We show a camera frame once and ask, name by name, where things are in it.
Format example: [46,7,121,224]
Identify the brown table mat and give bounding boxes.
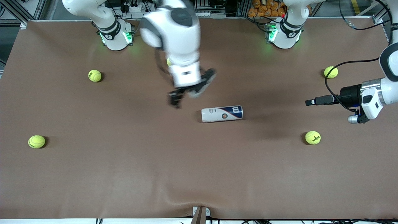
[0,17,398,220]

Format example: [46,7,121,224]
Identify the clear tennis ball can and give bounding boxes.
[201,105,243,123]

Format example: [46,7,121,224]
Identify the white power strip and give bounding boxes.
[124,2,146,13]

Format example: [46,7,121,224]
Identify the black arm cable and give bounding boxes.
[325,0,390,113]
[155,48,171,77]

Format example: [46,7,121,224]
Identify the aluminium frame post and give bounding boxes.
[238,0,251,17]

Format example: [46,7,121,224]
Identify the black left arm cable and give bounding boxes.
[325,0,390,113]

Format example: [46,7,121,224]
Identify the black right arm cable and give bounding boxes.
[155,48,171,77]

